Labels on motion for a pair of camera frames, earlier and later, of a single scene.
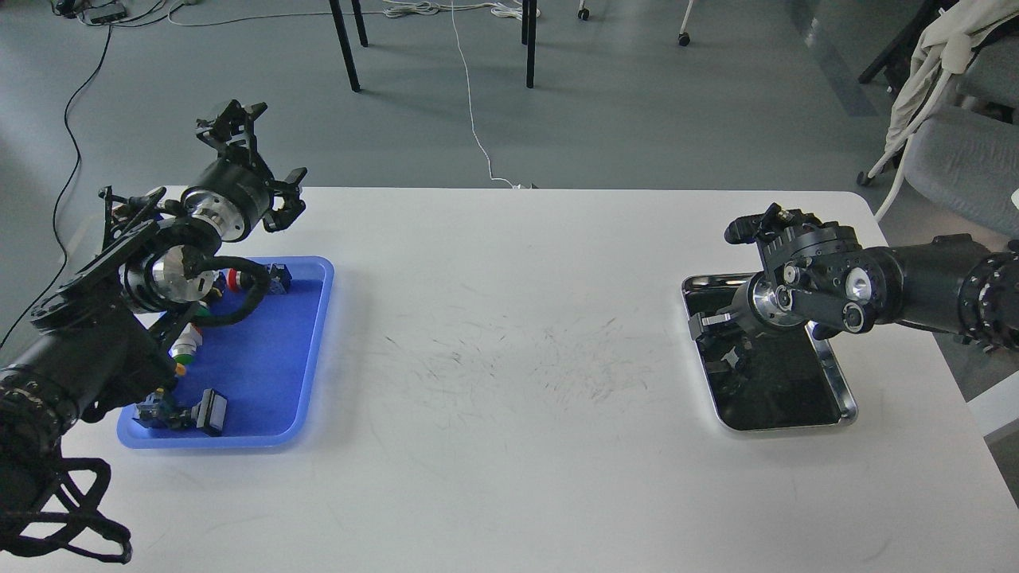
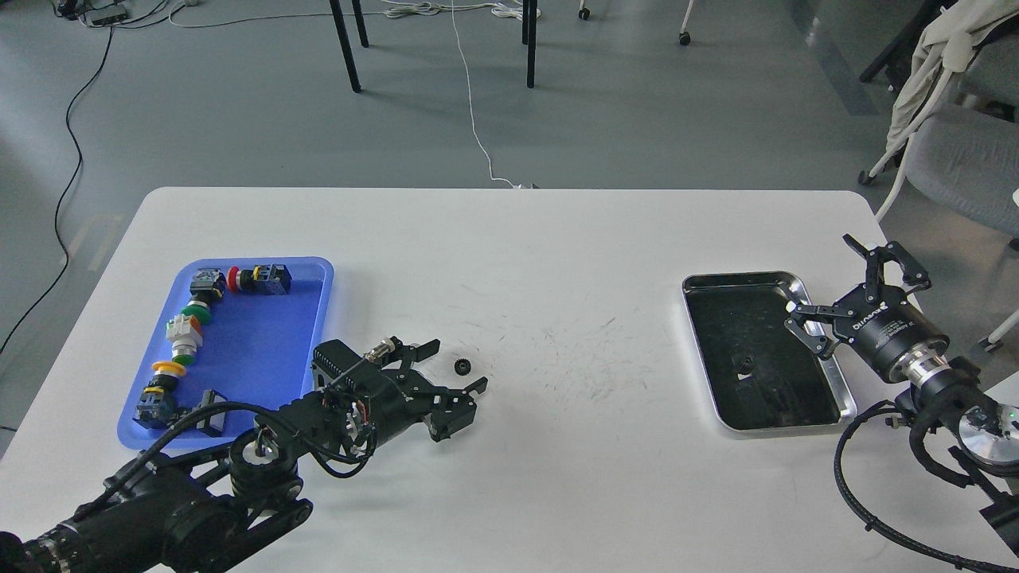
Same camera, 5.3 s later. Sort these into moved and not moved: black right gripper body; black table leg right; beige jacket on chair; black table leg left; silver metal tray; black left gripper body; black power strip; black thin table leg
Moved: black left gripper body; black right gripper body
Not moved: silver metal tray; black table leg right; black thin table leg; black table leg left; black power strip; beige jacket on chair
